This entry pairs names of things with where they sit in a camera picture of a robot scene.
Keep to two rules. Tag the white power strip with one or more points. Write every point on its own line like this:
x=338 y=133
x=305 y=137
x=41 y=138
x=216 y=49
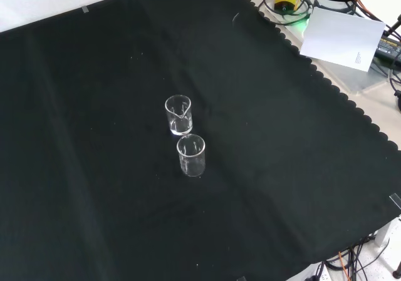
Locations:
x=324 y=273

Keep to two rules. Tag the pale board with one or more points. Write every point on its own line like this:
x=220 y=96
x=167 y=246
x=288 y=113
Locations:
x=341 y=37

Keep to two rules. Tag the clear glass beaker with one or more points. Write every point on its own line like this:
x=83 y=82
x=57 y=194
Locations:
x=180 y=127
x=191 y=169

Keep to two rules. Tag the small clear cloth clip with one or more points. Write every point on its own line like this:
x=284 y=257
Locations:
x=85 y=9
x=395 y=199

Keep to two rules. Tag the black stand foot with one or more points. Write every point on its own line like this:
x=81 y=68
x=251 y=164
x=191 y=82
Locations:
x=397 y=272

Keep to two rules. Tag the small clear plastic piece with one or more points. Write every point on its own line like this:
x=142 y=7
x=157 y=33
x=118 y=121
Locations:
x=234 y=17

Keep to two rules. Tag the black scalloped table cloth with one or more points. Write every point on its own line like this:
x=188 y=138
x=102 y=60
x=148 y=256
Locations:
x=94 y=137

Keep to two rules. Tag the black power adapter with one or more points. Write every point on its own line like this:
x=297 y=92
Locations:
x=388 y=48

